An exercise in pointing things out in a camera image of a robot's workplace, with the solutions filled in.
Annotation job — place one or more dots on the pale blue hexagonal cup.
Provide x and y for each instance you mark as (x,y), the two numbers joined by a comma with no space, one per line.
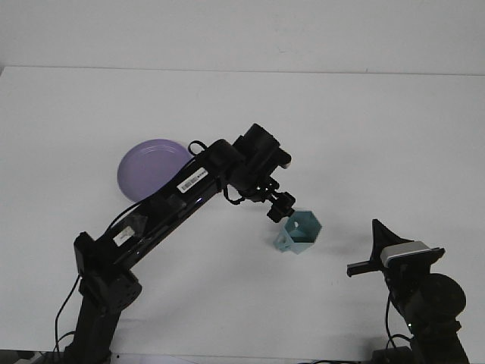
(303,227)

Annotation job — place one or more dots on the pale purple round plate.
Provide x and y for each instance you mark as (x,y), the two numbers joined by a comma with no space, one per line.
(144,167)

